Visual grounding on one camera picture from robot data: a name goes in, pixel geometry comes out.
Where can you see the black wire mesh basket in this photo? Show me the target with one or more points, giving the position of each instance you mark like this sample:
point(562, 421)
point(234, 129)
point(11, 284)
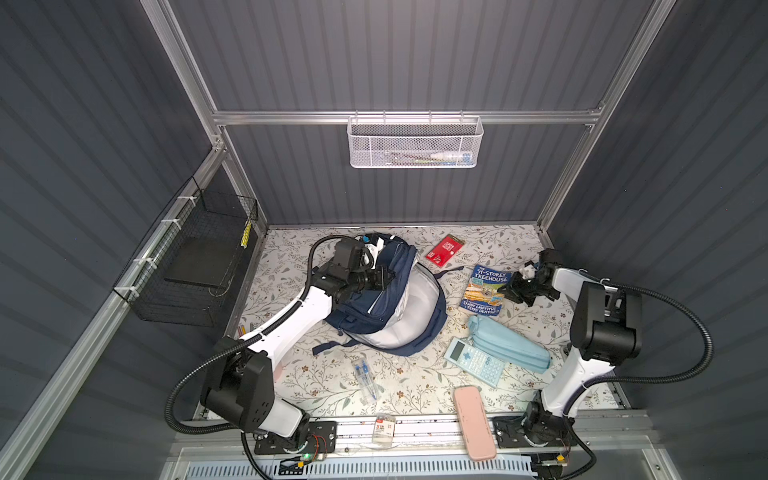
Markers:
point(194, 267)

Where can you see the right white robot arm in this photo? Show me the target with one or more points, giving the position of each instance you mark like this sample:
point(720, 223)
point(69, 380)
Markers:
point(604, 332)

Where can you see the blue 91-storey treehouse book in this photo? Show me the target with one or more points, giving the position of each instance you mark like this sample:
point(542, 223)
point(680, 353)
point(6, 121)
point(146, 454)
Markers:
point(482, 296)

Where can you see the white glue bottle in basket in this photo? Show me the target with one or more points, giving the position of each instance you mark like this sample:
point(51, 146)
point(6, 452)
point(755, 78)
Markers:
point(455, 157)

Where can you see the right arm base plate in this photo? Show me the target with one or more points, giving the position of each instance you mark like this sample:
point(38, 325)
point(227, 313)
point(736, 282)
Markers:
point(519, 431)

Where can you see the pink pencil case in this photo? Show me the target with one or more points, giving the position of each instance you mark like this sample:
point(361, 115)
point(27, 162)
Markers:
point(474, 424)

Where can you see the light blue calculator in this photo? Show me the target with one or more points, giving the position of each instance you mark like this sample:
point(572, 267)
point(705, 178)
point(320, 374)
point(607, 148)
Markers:
point(474, 361)

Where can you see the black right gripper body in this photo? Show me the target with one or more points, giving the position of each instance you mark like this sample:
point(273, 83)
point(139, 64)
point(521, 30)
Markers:
point(526, 290)

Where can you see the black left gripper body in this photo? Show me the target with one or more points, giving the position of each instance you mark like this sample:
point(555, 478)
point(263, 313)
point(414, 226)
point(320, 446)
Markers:
point(367, 279)

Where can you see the light blue pencil case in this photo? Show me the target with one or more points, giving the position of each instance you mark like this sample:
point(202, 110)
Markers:
point(505, 344)

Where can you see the clear plastic pen pack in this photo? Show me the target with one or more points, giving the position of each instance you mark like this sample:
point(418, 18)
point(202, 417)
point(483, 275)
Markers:
point(365, 380)

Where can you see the yellow tag on basket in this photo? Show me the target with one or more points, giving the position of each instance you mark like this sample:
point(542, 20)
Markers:
point(246, 234)

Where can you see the white wire mesh basket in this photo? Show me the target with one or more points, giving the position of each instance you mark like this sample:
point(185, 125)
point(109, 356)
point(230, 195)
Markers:
point(406, 141)

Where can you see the red card packet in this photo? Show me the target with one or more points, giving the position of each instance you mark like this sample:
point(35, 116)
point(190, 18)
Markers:
point(445, 250)

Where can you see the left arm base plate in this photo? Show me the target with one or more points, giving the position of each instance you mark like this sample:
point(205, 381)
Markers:
point(311, 437)

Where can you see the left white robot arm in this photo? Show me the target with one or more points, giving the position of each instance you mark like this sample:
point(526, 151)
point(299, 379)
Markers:
point(240, 387)

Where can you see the small clear eraser box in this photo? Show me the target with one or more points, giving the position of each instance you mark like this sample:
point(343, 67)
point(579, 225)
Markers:
point(384, 430)

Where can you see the navy blue student backpack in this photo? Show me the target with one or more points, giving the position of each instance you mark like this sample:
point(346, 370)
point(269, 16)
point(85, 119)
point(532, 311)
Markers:
point(401, 320)

